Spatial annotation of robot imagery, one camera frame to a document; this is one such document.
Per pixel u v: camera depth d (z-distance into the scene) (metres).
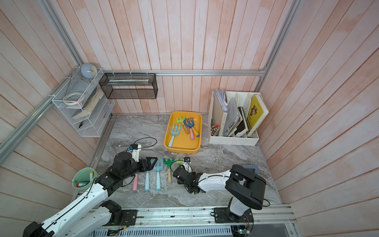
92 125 0.82
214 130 0.88
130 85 1.04
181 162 0.80
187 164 0.78
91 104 0.80
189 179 0.66
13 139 0.53
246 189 0.44
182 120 1.14
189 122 1.14
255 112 0.92
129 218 0.73
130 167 0.64
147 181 0.84
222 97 0.89
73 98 0.75
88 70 0.82
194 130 1.06
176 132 1.07
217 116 0.99
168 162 0.93
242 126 0.91
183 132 1.08
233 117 0.94
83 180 0.77
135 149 0.71
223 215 0.73
